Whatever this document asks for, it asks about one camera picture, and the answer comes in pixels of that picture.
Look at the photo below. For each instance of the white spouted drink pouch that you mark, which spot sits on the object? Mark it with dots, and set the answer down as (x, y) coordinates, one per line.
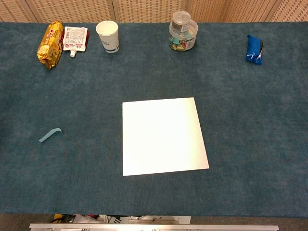
(74, 38)

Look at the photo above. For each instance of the yellow-orange sponge block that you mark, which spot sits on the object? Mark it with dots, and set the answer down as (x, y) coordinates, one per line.
(57, 217)

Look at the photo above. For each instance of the white square board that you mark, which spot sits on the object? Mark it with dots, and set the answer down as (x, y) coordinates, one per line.
(163, 137)

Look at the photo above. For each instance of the woven wooden folding screen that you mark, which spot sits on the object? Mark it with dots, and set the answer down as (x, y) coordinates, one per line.
(79, 9)

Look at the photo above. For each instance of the blue snack packet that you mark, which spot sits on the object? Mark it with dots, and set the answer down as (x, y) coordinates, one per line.
(252, 49)

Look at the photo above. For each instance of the clear plastic candy jar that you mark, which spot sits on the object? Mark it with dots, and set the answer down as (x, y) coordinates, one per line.
(183, 41)

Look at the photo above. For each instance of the small clear round container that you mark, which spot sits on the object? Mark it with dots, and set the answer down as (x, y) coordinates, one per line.
(181, 18)

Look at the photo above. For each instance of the teal felt table cover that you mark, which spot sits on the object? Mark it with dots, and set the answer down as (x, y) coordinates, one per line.
(72, 96)

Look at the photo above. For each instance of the aluminium profile rail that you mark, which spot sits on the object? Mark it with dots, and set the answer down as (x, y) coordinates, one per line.
(154, 227)

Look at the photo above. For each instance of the white paper cup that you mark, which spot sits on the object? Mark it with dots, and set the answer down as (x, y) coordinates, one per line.
(109, 38)

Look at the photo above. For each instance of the light blue paper strip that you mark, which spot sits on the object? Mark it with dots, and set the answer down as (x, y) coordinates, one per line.
(48, 135)

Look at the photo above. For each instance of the gold snack packet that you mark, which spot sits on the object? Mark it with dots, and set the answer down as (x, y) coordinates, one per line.
(49, 45)

